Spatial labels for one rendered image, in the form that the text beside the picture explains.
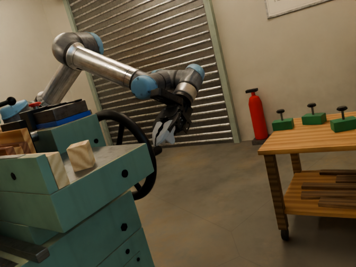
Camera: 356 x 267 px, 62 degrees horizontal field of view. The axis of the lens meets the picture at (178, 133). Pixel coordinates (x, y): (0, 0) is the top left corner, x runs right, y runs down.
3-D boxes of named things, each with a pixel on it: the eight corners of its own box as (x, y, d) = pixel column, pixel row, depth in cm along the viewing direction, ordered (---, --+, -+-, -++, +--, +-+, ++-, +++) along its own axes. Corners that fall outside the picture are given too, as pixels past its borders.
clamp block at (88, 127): (108, 145, 78) (97, 113, 76) (64, 167, 67) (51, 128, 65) (74, 148, 87) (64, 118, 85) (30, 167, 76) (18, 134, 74)
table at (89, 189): (182, 153, 65) (175, 127, 64) (65, 234, 41) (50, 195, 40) (36, 160, 101) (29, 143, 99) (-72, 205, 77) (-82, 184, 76)
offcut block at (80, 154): (78, 166, 52) (70, 144, 51) (95, 161, 52) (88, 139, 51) (73, 172, 48) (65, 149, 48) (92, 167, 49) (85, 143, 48)
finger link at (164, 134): (171, 155, 88) (182, 132, 93) (161, 142, 84) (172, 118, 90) (163, 155, 90) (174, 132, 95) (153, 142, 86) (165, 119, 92)
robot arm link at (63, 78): (16, 112, 141) (67, 24, 112) (42, 105, 154) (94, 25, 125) (32, 132, 140) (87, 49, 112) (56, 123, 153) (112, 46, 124)
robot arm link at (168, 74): (141, 71, 105) (169, 72, 100) (157, 68, 114) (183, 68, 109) (143, 94, 107) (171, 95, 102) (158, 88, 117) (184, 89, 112)
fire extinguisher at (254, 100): (273, 138, 335) (263, 86, 322) (268, 143, 319) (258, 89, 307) (257, 139, 345) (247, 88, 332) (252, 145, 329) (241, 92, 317)
